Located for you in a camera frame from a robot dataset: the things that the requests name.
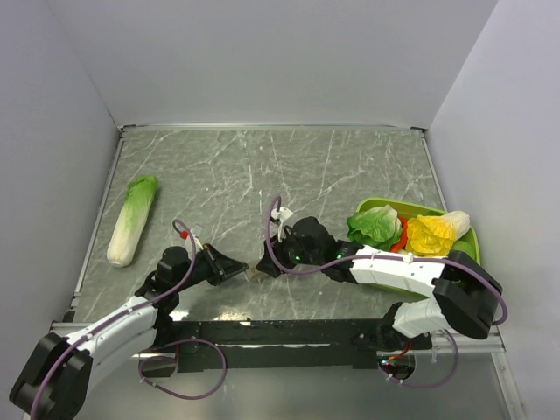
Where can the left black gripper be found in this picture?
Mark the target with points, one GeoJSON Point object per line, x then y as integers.
{"type": "Point", "coordinates": [220, 267]}

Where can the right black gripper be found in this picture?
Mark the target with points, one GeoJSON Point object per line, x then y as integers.
{"type": "Point", "coordinates": [278, 247]}

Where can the beige remote control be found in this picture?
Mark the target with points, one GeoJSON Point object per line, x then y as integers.
{"type": "Point", "coordinates": [253, 274]}

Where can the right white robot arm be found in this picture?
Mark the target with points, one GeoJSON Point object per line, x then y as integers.
{"type": "Point", "coordinates": [456, 293]}

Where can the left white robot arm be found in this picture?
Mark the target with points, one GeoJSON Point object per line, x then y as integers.
{"type": "Point", "coordinates": [61, 370]}

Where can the long napa cabbage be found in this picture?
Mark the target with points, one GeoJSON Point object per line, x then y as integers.
{"type": "Point", "coordinates": [131, 220]}

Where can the green toy lettuce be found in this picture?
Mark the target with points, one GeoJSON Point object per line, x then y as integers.
{"type": "Point", "coordinates": [378, 227]}

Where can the red toy pepper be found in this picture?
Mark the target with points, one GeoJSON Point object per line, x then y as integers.
{"type": "Point", "coordinates": [403, 239]}

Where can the yellow toy cabbage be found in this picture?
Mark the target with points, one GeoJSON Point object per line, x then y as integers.
{"type": "Point", "coordinates": [431, 235]}

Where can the round green toy vegetable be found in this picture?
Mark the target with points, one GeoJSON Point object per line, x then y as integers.
{"type": "Point", "coordinates": [464, 247]}

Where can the green plastic basket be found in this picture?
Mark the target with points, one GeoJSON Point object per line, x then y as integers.
{"type": "Point", "coordinates": [472, 240]}

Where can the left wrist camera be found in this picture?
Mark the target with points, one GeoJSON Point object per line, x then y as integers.
{"type": "Point", "coordinates": [192, 238]}

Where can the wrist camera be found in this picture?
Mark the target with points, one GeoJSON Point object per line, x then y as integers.
{"type": "Point", "coordinates": [279, 216]}
{"type": "Point", "coordinates": [192, 238]}

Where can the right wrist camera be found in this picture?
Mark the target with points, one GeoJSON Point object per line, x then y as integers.
{"type": "Point", "coordinates": [279, 216]}

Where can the black base frame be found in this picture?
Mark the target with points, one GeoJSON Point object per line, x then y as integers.
{"type": "Point", "coordinates": [282, 343]}

